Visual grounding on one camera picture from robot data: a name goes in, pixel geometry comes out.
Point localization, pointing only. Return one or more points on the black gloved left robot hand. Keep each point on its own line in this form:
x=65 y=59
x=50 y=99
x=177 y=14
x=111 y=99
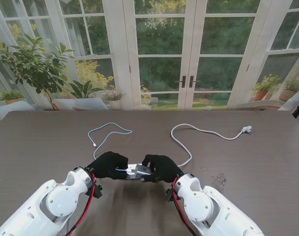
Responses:
x=107 y=166

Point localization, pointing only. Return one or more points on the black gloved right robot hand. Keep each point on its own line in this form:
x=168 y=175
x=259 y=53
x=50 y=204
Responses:
x=164 y=169

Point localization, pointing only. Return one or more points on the grey charger adapter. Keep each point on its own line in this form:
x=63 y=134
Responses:
x=144 y=170

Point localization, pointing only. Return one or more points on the white power strip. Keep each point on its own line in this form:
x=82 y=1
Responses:
x=132 y=175

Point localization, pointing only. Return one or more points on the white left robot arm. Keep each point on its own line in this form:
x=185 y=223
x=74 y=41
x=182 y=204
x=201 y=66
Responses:
x=53 y=204

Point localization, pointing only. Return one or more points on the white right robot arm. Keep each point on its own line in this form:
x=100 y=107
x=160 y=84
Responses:
x=200 y=204

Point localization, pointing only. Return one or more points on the white planter box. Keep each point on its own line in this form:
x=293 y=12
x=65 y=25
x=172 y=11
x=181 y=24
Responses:
x=85 y=103

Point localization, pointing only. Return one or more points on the flowering plant in white pot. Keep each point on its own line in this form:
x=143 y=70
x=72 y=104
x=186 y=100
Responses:
x=114 y=97

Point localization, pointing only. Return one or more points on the broad leaf green plant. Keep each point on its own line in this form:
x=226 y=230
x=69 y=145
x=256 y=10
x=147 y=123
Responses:
x=84 y=89

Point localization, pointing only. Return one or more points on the white glass door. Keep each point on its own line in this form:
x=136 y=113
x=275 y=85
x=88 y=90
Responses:
x=134 y=73
x=242 y=78

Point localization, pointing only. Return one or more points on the small bushy potted plant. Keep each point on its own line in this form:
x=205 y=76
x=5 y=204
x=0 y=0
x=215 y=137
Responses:
x=10 y=96

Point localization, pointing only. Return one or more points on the plant in terracotta pot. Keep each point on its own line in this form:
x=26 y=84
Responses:
x=261 y=94

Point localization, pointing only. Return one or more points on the tall leafy green plant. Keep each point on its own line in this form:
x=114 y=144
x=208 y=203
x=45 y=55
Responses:
x=34 y=66

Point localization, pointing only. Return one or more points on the plant in tan pot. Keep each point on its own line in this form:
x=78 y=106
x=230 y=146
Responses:
x=286 y=94

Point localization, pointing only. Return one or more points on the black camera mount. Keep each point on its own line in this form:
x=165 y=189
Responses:
x=169 y=195

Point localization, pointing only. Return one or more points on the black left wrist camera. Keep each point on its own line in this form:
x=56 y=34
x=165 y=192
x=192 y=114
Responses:
x=97 y=191

